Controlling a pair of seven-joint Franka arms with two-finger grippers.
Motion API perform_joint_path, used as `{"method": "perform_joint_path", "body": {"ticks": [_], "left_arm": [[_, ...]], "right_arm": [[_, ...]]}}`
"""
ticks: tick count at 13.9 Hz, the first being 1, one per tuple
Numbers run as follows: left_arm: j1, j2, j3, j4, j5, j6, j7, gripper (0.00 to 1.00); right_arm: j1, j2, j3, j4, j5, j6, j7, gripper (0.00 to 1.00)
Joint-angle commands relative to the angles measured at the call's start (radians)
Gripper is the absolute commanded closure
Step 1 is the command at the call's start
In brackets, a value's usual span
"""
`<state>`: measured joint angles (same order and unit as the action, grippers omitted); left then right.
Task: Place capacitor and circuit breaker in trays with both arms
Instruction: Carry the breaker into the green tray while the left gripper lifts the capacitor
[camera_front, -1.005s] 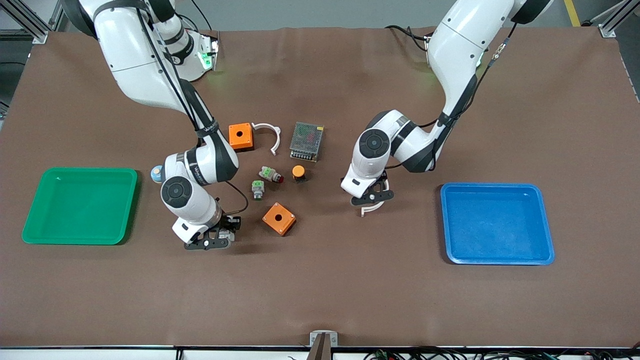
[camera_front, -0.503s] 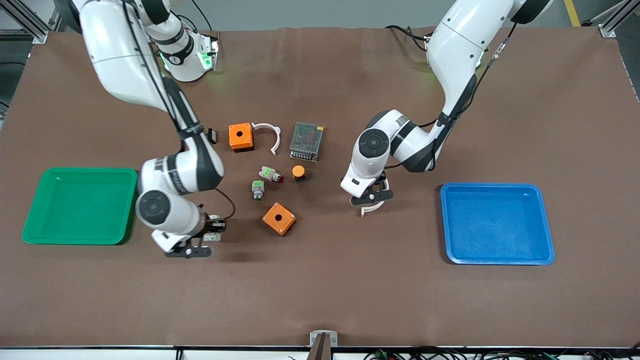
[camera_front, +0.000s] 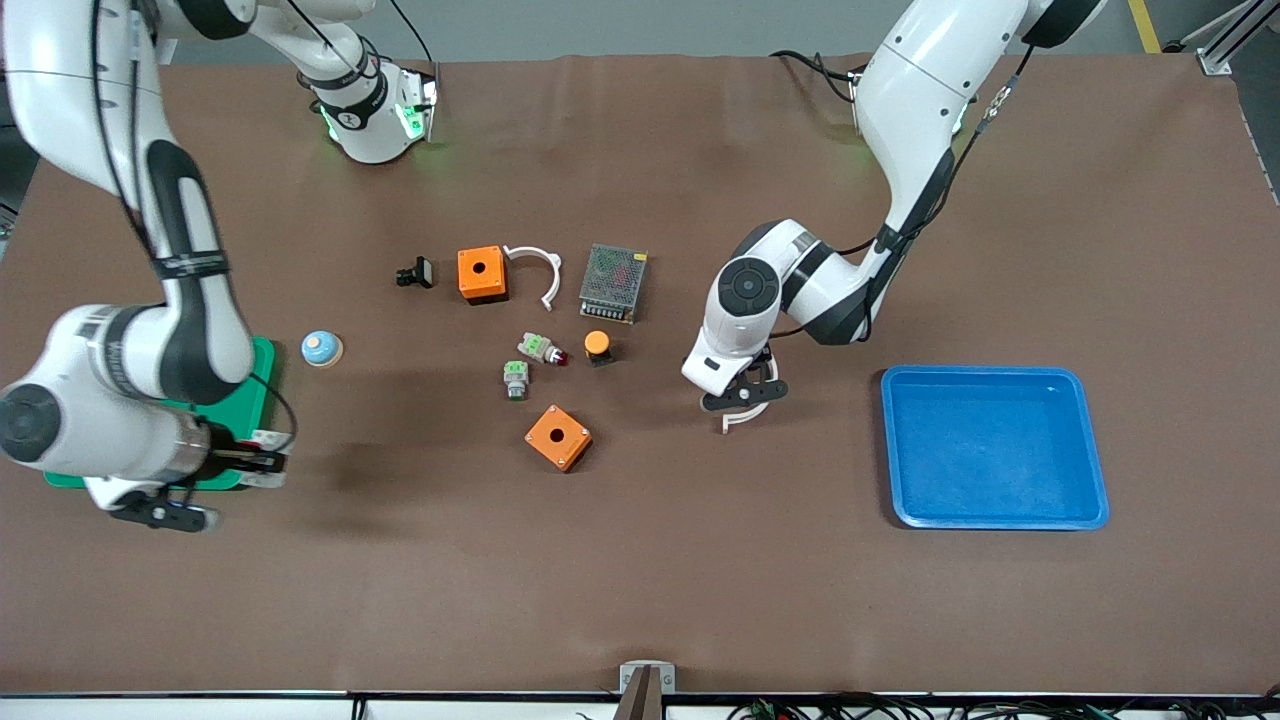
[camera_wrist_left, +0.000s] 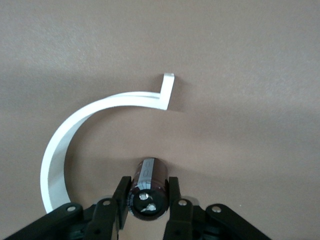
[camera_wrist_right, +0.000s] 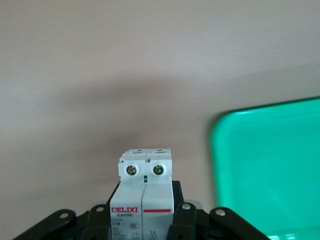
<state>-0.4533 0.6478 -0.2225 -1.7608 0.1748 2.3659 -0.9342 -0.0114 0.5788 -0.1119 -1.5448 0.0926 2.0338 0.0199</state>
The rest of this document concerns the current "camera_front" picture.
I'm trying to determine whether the orange button box with hole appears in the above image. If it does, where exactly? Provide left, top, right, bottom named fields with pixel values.
left=524, top=404, right=593, bottom=473
left=457, top=245, right=509, bottom=304

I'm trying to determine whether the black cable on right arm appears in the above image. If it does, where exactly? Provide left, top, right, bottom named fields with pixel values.
left=90, top=0, right=299, bottom=456

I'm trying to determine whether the black cable at base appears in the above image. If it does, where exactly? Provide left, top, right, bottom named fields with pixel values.
left=385, top=0, right=441, bottom=76
left=770, top=48, right=866, bottom=106

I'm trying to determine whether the blue plastic tray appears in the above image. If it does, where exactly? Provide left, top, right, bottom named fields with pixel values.
left=880, top=365, right=1111, bottom=531

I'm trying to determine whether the brown table mat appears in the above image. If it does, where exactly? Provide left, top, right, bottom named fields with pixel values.
left=0, top=55, right=1280, bottom=696

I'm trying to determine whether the metal mesh power supply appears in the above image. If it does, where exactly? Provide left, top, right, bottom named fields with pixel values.
left=578, top=243, right=649, bottom=326

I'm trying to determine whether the aluminium frame profile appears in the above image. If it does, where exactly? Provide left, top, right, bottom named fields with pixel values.
left=1180, top=0, right=1280, bottom=76

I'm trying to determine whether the grey metal bracket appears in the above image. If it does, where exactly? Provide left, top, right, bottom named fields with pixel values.
left=619, top=661, right=677, bottom=694

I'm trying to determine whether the bundle of black cables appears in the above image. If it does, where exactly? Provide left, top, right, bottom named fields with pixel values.
left=728, top=693, right=1280, bottom=720

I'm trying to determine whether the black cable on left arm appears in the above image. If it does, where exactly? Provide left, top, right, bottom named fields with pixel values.
left=840, top=40, right=1036, bottom=256

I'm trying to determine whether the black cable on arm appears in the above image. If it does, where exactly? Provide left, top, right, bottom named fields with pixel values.
left=840, top=40, right=1036, bottom=256
left=90, top=0, right=299, bottom=456

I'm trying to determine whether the dark brown stand pole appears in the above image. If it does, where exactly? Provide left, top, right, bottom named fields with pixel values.
left=612, top=665, right=666, bottom=720

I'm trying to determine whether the white circuit breaker red lever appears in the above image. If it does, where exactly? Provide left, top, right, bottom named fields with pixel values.
left=245, top=428, right=289, bottom=489

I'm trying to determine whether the black cable at left base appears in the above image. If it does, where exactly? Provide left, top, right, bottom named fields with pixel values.
left=770, top=48, right=866, bottom=106

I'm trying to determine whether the white half-round pipe clamp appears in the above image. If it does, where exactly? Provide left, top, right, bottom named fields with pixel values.
left=503, top=244, right=563, bottom=313
left=722, top=385, right=776, bottom=434

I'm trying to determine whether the black cable at right base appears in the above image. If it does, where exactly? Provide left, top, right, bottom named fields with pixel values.
left=385, top=0, right=441, bottom=76

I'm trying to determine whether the green plastic tray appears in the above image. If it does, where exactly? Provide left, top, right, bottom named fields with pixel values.
left=43, top=336, right=277, bottom=491

